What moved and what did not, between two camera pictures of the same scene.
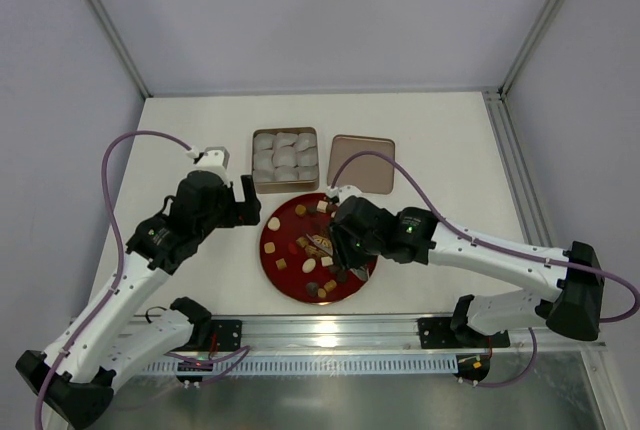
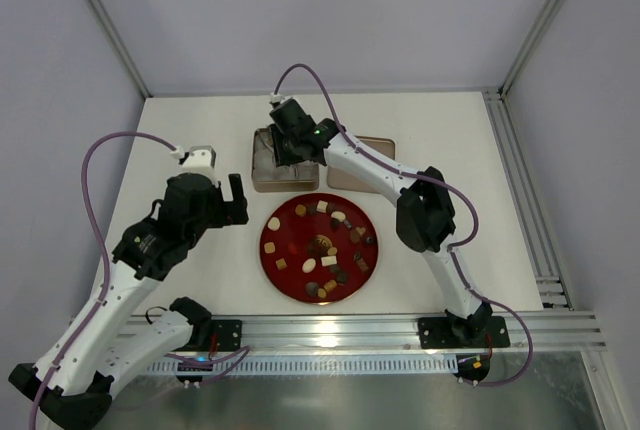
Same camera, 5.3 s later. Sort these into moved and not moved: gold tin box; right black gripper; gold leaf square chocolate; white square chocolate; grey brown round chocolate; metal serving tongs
Moved: metal serving tongs; right black gripper
Not moved: gold tin box; white square chocolate; grey brown round chocolate; gold leaf square chocolate
